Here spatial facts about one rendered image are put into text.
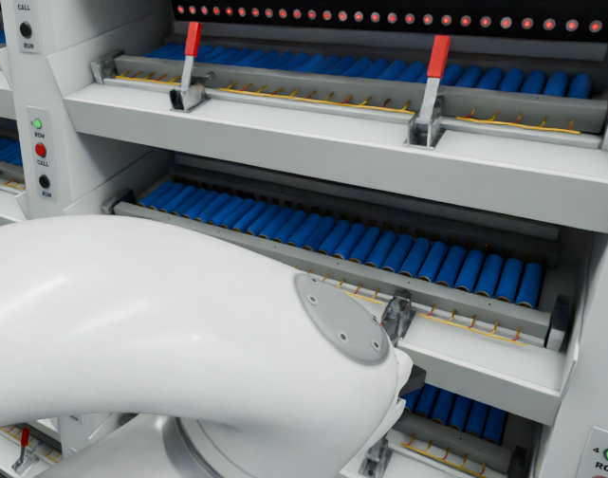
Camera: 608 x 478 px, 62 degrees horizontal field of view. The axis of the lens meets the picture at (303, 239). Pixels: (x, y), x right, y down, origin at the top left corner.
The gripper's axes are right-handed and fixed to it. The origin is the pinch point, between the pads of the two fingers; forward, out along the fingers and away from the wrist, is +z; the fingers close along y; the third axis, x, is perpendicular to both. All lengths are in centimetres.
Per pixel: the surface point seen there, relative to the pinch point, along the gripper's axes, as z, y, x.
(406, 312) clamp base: 6.7, 1.0, 1.2
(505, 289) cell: 12.5, 9.1, 4.7
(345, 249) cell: 12.7, -8.7, 4.6
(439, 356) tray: 5.6, 5.2, -1.7
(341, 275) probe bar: 9.4, -7.4, 2.4
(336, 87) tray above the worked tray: 7.3, -10.8, 22.1
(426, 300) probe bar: 9.5, 2.2, 2.2
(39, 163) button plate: 3, -50, 8
